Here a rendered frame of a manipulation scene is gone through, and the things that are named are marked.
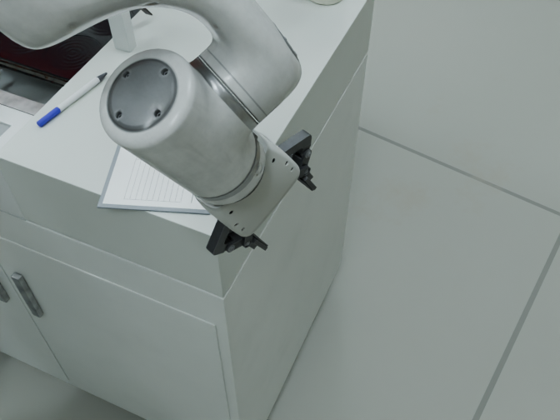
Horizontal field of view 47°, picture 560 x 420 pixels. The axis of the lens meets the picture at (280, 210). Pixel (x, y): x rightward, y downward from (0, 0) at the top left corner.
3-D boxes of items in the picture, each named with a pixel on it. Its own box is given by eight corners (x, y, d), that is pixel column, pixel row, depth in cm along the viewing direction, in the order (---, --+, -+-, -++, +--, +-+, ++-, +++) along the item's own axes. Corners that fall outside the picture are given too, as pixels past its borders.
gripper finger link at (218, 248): (237, 186, 68) (258, 199, 73) (192, 243, 68) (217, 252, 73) (245, 192, 67) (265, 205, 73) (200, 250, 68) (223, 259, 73)
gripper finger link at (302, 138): (296, 117, 68) (309, 139, 73) (248, 172, 68) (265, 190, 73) (304, 122, 68) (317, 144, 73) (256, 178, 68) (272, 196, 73)
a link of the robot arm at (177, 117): (229, 91, 62) (159, 156, 63) (161, 16, 50) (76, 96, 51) (280, 147, 58) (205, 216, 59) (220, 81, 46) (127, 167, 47)
